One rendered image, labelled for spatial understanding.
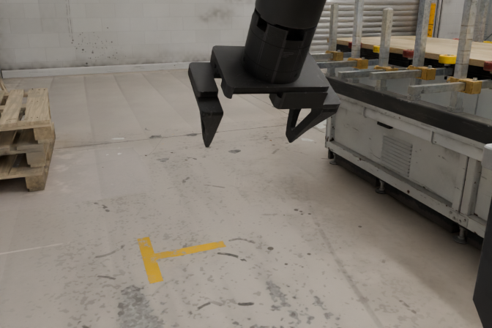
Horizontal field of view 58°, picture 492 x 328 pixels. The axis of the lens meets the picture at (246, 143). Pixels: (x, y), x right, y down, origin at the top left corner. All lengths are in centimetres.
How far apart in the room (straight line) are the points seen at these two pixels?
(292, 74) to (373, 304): 159
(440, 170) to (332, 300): 97
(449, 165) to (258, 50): 211
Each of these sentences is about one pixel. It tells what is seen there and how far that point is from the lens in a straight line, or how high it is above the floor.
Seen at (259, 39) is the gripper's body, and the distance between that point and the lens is 38.
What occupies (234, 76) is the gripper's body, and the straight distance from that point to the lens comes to 39.
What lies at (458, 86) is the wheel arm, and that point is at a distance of 195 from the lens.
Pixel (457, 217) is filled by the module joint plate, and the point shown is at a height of 14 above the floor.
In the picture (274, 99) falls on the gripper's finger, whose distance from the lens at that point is 41.
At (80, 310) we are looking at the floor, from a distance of 194.
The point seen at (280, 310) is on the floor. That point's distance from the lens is 183.
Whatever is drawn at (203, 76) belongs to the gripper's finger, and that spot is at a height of 107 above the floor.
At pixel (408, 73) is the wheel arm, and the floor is 84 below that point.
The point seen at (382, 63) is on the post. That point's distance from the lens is 237.
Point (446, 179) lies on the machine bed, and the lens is 248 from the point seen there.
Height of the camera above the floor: 114
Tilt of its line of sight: 18 degrees down
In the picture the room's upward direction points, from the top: straight up
